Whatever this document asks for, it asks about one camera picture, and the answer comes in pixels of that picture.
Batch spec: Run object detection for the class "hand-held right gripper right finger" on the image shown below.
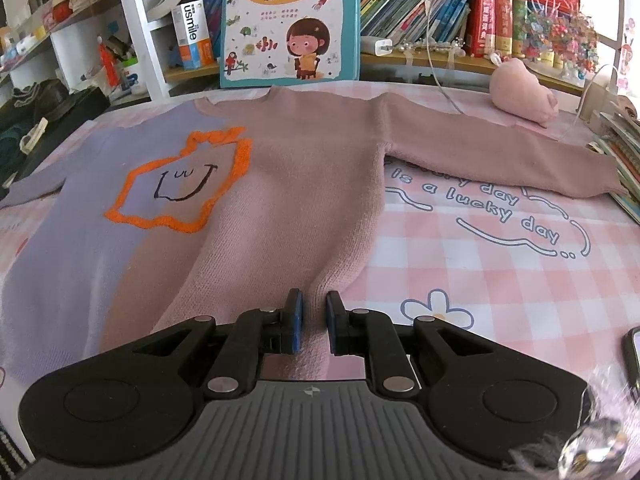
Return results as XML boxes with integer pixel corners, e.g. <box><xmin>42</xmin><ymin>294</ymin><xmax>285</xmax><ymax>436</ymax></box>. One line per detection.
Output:
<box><xmin>325</xmin><ymin>291</ymin><xmax>497</xmax><ymax>397</ymax></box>

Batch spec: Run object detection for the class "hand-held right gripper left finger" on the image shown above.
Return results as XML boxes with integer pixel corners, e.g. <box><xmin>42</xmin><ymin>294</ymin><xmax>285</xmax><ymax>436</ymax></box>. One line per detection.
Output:
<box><xmin>131</xmin><ymin>288</ymin><xmax>305</xmax><ymax>397</ymax></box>

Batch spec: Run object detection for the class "pink and purple knit sweater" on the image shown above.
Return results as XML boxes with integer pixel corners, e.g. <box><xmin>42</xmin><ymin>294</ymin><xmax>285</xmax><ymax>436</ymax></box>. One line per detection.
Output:
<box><xmin>0</xmin><ymin>85</ymin><xmax>628</xmax><ymax>386</ymax></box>

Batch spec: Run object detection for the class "dark clothes pile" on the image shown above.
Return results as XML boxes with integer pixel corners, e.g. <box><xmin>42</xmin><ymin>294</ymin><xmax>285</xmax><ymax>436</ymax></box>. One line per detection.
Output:
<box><xmin>0</xmin><ymin>77</ymin><xmax>112</xmax><ymax>187</ymax></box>

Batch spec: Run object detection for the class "pink checked printed bedsheet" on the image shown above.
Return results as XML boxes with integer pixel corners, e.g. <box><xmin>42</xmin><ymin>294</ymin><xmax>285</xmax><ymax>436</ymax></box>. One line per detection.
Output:
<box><xmin>0</xmin><ymin>80</ymin><xmax>640</xmax><ymax>441</ymax></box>

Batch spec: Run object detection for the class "white charger plug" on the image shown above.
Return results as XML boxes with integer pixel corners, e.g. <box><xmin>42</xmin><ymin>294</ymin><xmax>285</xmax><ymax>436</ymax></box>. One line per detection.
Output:
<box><xmin>361</xmin><ymin>35</ymin><xmax>396</xmax><ymax>57</ymax></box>

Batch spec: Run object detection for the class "wooden bookshelf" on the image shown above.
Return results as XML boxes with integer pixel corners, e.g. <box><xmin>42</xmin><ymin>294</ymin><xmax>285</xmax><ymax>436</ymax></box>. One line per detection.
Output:
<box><xmin>359</xmin><ymin>0</ymin><xmax>623</xmax><ymax>95</ymax></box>

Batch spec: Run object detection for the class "pearl bead strand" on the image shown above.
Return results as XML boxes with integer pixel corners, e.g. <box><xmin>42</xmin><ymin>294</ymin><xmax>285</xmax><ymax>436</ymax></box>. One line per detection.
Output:
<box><xmin>395</xmin><ymin>39</ymin><xmax>467</xmax><ymax>57</ymax></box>

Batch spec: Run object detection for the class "pink plush toy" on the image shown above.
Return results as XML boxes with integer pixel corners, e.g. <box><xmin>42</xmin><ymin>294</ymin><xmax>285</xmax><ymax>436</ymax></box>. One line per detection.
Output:
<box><xmin>489</xmin><ymin>57</ymin><xmax>560</xmax><ymax>126</ymax></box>

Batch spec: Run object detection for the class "white and orange carton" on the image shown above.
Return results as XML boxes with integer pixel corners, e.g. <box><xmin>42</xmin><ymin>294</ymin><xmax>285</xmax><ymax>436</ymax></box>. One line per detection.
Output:
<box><xmin>171</xmin><ymin>0</ymin><xmax>217</xmax><ymax>71</ymax></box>

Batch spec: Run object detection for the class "teal children's picture book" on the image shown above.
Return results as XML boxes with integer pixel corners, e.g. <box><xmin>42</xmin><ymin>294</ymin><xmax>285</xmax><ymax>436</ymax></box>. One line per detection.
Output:
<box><xmin>218</xmin><ymin>0</ymin><xmax>361</xmax><ymax>89</ymax></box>

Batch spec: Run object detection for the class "striped cloth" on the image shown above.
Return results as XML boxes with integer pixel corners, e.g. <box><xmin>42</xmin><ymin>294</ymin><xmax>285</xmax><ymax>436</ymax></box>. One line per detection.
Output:
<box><xmin>0</xmin><ymin>419</ymin><xmax>37</xmax><ymax>480</ymax></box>

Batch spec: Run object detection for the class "white bookshelf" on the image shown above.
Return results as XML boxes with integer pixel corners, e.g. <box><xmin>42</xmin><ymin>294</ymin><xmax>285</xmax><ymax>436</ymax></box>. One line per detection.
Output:
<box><xmin>50</xmin><ymin>0</ymin><xmax>227</xmax><ymax>107</ymax></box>

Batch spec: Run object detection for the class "row of thin picture books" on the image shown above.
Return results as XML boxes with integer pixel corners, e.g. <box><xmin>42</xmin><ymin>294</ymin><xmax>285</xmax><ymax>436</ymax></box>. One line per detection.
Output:
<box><xmin>360</xmin><ymin>0</ymin><xmax>483</xmax><ymax>45</ymax></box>

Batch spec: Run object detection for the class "stack of picture books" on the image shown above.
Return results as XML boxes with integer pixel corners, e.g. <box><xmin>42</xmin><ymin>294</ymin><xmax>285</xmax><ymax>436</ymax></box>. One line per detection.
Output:
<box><xmin>585</xmin><ymin>102</ymin><xmax>640</xmax><ymax>226</ymax></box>

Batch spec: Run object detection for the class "row of red thick books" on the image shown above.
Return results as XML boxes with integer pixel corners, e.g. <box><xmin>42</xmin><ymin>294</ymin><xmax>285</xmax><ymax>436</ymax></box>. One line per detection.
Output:
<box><xmin>467</xmin><ymin>0</ymin><xmax>582</xmax><ymax>68</ymax></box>

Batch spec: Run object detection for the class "clear plastic handbag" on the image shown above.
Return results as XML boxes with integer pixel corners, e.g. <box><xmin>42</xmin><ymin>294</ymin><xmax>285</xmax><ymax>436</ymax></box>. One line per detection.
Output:
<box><xmin>572</xmin><ymin>64</ymin><xmax>627</xmax><ymax>137</ymax></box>

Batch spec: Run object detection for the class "colourful bead tree ornament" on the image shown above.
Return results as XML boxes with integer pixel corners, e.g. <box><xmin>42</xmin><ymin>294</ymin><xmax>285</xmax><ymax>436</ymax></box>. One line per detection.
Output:
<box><xmin>525</xmin><ymin>2</ymin><xmax>601</xmax><ymax>82</ymax></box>

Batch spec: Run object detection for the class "white charging cable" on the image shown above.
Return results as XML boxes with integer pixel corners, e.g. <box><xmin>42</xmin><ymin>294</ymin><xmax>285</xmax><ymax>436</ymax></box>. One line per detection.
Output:
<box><xmin>425</xmin><ymin>0</ymin><xmax>468</xmax><ymax>116</ymax></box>

